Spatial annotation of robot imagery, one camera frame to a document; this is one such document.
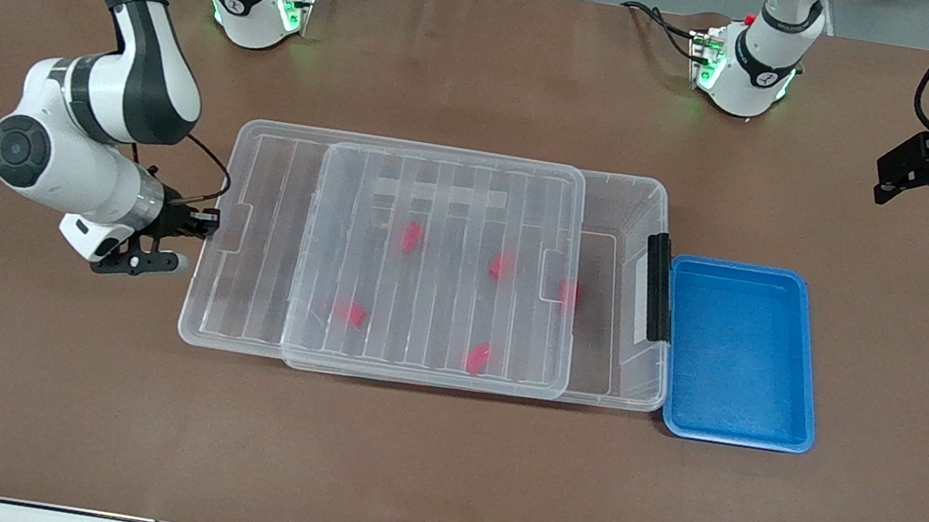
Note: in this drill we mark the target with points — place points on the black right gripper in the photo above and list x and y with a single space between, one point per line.
172 218

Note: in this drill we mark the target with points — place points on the clear ribbed plastic lid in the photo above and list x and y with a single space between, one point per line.
261 267

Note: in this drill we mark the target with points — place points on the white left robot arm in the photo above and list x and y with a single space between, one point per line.
762 57

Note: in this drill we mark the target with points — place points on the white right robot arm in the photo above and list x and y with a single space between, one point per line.
144 66

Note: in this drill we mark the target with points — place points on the clear plastic storage box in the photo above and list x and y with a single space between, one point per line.
633 213

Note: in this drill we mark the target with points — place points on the red block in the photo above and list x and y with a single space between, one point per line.
411 236
502 265
569 291
478 357
348 313

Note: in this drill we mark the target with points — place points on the blue plastic tray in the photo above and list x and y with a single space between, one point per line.
740 357

